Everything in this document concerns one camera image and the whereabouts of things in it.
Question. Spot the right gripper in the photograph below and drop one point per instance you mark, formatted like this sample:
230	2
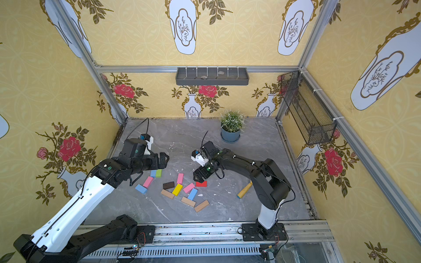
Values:
202	172

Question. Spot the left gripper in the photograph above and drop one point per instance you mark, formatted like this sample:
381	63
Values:
163	159

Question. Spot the red block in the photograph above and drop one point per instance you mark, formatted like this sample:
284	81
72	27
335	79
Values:
203	184

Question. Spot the pink block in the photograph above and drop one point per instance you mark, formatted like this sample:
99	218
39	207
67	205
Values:
180	178
148	182
189	188

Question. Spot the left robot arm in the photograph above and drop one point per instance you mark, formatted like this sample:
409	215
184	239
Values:
55	241

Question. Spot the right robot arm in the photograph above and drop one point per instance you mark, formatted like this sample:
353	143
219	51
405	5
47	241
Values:
269	182

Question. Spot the green block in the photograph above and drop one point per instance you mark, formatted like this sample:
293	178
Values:
159	173

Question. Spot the blue block centre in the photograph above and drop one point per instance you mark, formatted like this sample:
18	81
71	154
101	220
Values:
192	194

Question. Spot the dark brown block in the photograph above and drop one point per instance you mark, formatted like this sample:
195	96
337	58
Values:
168	185

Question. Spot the light blue block left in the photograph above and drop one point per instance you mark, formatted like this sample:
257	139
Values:
143	190

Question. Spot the yellow block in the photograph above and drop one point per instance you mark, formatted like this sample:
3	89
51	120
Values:
177	189

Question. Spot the wooden block middle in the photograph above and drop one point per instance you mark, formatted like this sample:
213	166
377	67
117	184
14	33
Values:
188	202

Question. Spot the wooden block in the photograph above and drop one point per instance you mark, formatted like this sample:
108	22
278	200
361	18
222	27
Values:
167	194
188	202
201	206

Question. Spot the wooden block right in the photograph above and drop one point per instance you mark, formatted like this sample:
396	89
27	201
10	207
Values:
201	206

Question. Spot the wooden block left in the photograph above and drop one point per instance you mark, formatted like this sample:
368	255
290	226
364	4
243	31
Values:
167	194

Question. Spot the potted green plant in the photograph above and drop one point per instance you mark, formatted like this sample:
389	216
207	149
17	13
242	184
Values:
231	126

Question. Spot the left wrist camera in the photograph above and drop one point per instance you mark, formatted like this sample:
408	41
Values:
147	139

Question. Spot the aluminium rail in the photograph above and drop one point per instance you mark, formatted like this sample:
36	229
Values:
188	239

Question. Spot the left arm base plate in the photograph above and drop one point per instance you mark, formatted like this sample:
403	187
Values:
144	234

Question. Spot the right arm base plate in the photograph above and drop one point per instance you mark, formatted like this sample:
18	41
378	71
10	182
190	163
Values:
256	232

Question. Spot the grey wall shelf tray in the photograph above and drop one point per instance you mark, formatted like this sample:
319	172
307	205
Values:
212	75

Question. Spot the circuit board with wires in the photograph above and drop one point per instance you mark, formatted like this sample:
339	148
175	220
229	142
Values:
128	253

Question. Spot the black wire mesh basket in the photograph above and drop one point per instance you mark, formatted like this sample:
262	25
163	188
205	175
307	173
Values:
312	117

